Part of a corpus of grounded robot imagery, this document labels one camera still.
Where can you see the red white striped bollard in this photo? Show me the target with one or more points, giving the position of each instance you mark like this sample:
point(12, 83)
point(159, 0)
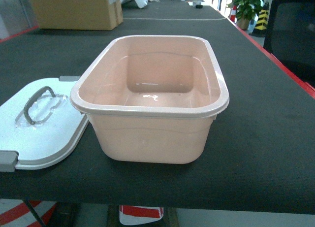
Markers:
point(15, 213)

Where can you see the potted green plant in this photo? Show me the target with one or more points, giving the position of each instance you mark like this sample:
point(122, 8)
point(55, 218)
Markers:
point(246, 10)

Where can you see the cardboard box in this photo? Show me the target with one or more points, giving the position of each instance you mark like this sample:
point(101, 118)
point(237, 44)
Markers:
point(100, 15)

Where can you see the yellow black striped bollard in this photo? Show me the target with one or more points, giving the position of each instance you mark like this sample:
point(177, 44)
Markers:
point(262, 22)

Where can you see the black table mat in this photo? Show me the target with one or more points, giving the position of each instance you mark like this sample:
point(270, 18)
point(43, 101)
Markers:
point(260, 152)

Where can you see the black office chair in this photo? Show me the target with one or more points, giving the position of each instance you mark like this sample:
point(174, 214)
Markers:
point(290, 36)

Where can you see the pink plastic storage box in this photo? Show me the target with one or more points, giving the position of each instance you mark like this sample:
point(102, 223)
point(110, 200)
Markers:
point(152, 98)

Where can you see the white box lid grey handle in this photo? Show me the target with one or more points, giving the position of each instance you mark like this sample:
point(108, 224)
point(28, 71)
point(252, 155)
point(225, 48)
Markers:
point(39, 127)

